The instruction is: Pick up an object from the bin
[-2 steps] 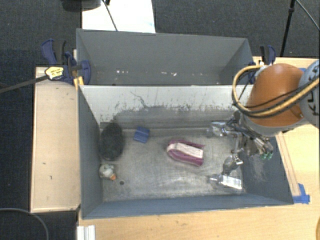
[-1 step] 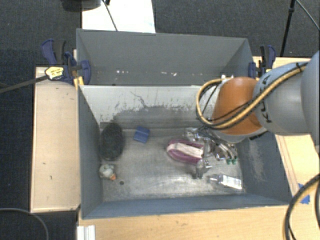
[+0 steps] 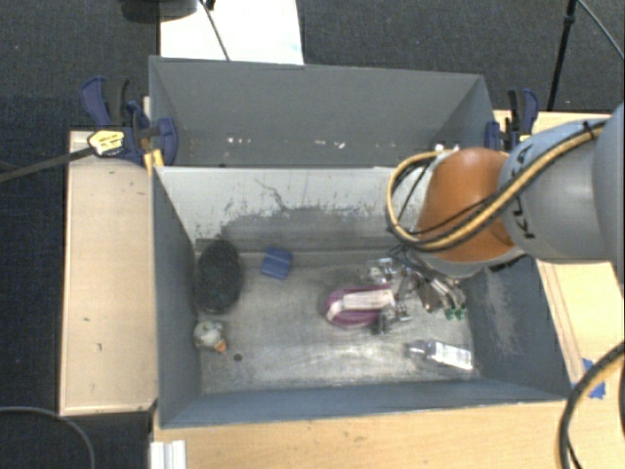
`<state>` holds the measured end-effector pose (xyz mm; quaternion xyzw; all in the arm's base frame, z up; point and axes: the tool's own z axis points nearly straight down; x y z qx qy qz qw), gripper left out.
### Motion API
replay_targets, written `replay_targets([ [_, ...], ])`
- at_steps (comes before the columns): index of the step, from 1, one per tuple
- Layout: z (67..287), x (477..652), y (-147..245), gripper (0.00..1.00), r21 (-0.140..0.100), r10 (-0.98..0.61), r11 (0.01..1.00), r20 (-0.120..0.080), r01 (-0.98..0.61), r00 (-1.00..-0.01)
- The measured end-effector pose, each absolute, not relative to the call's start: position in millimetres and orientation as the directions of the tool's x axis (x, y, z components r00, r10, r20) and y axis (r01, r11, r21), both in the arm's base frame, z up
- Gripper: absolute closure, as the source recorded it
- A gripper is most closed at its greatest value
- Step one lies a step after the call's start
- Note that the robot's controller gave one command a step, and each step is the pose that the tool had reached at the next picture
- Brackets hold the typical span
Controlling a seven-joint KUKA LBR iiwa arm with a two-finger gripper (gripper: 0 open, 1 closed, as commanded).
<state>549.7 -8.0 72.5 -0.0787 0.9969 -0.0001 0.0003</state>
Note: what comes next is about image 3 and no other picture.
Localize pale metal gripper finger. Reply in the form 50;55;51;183
365;256;396;285
370;302;413;336

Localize blue small block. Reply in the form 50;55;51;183
260;246;295;280

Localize black oval sponge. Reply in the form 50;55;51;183
194;238;243;315

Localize grey metal bin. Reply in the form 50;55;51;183
147;55;573;430

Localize white toy duck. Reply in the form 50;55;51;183
192;320;229;354

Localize pale wood board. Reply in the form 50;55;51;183
58;129;160;417

